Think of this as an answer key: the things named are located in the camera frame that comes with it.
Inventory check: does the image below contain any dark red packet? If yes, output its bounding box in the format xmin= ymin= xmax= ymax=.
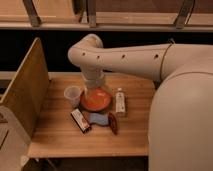
xmin=108 ymin=113 xmax=118 ymax=135

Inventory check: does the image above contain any translucent ceramic cup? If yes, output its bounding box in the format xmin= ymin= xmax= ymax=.
xmin=64 ymin=86 xmax=82 ymax=108

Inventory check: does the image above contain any blue sponge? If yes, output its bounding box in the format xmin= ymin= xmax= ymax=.
xmin=89 ymin=113 xmax=109 ymax=126

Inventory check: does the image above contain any orange bowl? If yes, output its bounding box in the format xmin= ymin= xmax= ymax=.
xmin=80 ymin=88 xmax=111 ymax=112

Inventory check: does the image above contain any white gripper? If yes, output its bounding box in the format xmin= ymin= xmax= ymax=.
xmin=81 ymin=67 xmax=105 ymax=89

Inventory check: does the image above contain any white bottle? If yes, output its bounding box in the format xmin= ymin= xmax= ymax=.
xmin=115 ymin=88 xmax=126 ymax=116

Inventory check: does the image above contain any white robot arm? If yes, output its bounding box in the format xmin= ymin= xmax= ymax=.
xmin=68 ymin=34 xmax=213 ymax=171

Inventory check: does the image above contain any left wooden side panel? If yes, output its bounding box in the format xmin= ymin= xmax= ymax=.
xmin=0 ymin=38 xmax=49 ymax=144

